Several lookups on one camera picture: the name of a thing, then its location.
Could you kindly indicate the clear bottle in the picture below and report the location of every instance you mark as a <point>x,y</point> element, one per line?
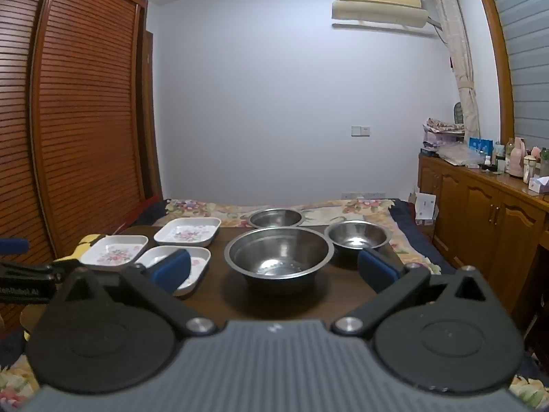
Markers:
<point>509,152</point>

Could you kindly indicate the floral blanket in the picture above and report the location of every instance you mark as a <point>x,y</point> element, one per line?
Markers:
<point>343,208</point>

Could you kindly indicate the wooden sideboard cabinet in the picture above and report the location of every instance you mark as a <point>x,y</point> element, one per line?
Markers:
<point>480,214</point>

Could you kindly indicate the white tissue box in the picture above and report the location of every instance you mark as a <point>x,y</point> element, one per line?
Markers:
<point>539,184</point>

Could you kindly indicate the wooden louvered wardrobe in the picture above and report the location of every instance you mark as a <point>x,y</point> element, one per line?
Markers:
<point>77,116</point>

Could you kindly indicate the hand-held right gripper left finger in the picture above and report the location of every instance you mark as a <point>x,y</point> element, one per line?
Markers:
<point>171,270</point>

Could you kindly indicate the white floral square plate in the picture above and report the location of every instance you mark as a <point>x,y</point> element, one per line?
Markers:
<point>113,253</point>
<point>197,266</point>
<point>186,235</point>

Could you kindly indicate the wooden door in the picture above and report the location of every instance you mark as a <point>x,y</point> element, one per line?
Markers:
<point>150,116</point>

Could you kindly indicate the wall air conditioner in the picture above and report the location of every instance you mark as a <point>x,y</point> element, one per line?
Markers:
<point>377,4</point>

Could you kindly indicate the wooden window frame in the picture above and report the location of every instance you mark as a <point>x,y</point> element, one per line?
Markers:
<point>497,64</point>

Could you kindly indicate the white wall socket strip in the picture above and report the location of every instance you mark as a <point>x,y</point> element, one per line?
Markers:
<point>364,195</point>

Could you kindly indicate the large stainless steel bowl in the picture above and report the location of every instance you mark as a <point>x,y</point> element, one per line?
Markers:
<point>278,257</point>

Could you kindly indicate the blue box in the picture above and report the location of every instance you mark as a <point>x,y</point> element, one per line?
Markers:
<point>480,146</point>

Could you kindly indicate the clear plastic bag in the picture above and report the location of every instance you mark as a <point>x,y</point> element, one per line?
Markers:
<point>457,154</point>

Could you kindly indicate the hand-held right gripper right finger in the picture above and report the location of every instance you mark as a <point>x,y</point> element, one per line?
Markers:
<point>377,272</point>

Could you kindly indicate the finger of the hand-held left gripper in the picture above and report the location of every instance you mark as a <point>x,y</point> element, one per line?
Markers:
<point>30,269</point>
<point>13,246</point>

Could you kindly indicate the beige tied curtain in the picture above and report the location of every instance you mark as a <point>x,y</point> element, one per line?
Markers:
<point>461,64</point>

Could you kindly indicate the red cloth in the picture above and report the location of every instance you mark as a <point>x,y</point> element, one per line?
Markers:
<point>150,203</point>

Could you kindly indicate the grey fan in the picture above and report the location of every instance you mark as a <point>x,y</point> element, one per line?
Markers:
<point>459,113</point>

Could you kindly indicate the green bottle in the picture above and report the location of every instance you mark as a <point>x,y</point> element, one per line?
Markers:
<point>544,161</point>

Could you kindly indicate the white wall switch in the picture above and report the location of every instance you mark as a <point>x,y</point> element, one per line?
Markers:
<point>360,131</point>

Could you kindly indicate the yellow plush toy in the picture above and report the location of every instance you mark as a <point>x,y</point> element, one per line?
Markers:
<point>83,244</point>

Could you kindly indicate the pink thermos bottle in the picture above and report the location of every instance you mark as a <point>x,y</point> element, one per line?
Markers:
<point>518,158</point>

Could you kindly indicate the white cardboard box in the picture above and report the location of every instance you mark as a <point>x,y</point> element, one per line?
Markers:
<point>425,208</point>

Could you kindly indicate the small stainless steel bowl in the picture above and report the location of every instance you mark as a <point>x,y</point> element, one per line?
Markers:
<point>274,218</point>
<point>356,236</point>

